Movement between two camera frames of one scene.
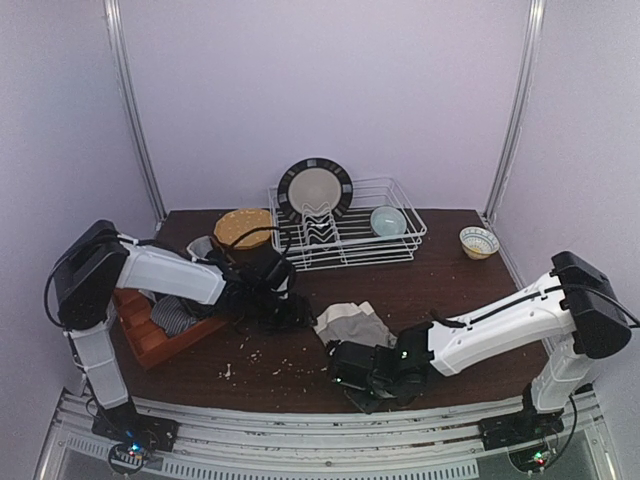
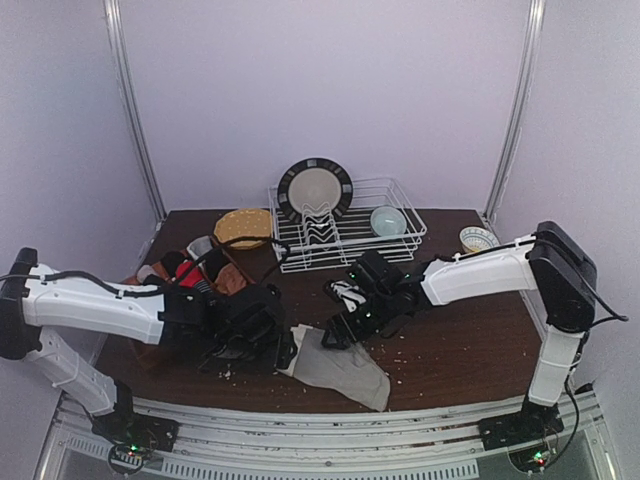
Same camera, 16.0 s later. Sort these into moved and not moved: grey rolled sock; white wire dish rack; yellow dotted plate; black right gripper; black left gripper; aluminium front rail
Moved: black left gripper; black right gripper
Not moved: grey rolled sock; yellow dotted plate; aluminium front rail; white wire dish rack
